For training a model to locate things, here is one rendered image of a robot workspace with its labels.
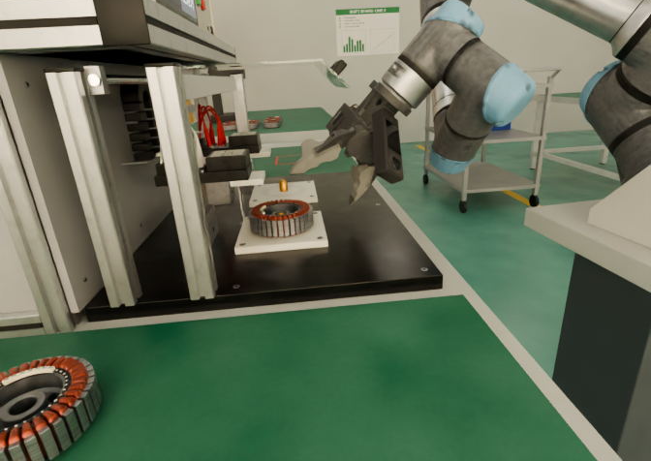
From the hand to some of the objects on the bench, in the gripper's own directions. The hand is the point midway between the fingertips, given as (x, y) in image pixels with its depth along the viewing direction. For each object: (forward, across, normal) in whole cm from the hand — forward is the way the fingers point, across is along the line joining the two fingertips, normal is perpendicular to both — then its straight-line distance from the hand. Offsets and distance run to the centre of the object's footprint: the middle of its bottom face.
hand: (322, 193), depth 68 cm
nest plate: (+13, -9, -21) cm, 26 cm away
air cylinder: (+23, +1, -24) cm, 34 cm away
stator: (+9, +2, 0) cm, 9 cm away
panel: (+28, +14, -16) cm, 36 cm away
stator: (+21, +32, +28) cm, 48 cm away
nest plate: (+10, +2, +1) cm, 10 cm away
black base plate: (+14, -4, -10) cm, 18 cm away
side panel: (+35, +38, +10) cm, 53 cm away
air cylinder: (+20, +12, -3) cm, 23 cm away
